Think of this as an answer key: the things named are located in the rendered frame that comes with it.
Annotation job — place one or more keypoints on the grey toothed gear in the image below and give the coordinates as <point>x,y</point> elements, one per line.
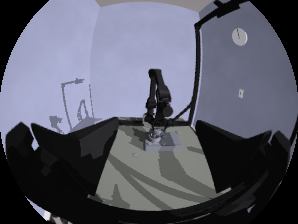
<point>158,131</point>

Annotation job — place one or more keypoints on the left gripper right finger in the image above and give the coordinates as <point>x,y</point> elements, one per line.
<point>227,154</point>

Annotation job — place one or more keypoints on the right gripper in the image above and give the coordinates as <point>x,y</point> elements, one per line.
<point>150,118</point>

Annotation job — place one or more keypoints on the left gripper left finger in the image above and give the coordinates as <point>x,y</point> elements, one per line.
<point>83,153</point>

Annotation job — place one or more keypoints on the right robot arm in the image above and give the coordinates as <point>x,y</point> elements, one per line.
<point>162,103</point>

